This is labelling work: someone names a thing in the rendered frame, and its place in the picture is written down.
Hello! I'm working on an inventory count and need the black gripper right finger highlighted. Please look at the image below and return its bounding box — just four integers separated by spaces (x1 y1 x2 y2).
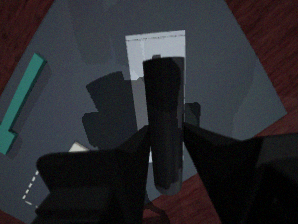
184 122 298 224

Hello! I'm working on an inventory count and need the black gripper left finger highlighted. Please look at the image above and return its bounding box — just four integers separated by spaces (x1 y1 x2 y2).
36 125 150 224

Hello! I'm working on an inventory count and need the white square tile with dark center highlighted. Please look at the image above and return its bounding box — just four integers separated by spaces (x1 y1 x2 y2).
69 141 90 152

